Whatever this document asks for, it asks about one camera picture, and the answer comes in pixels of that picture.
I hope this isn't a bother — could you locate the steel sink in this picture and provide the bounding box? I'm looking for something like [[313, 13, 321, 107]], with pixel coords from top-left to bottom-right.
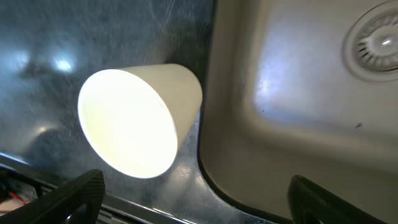
[[198, 0, 398, 224]]

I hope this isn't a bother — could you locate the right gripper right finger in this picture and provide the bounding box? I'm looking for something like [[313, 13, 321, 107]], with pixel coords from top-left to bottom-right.
[[287, 174, 389, 224]]

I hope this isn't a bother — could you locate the white cup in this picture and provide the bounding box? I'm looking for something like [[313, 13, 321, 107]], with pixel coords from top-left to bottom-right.
[[76, 63, 203, 180]]

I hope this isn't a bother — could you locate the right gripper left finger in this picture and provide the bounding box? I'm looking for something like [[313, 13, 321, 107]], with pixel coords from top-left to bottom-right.
[[0, 169, 106, 224]]

